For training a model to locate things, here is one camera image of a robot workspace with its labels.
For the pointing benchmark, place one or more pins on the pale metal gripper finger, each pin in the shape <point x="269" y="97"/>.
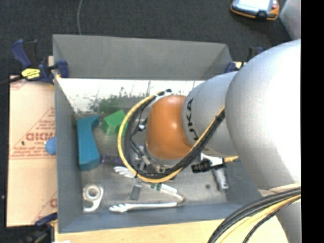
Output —
<point x="138" y="192"/>
<point x="132" y="191"/>

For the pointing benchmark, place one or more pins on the white hand-shaped tongs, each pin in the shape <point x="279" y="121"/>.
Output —
<point x="146" y="206"/>

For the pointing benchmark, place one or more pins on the green house-shaped block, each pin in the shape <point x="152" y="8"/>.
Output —
<point x="112" y="123"/>

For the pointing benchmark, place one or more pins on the blue angled block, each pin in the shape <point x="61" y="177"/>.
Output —
<point x="87" y="145"/>

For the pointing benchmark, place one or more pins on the silver metal fitting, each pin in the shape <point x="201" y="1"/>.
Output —
<point x="220" y="179"/>

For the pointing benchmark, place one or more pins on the brown cardboard board red print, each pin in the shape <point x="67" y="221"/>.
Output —
<point x="30" y="181"/>

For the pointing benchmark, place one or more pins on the grey metal bin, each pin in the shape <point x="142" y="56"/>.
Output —
<point x="131" y="59"/>

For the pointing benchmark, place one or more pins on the black cylinder on white bracket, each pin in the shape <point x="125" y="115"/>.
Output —
<point x="202" y="166"/>

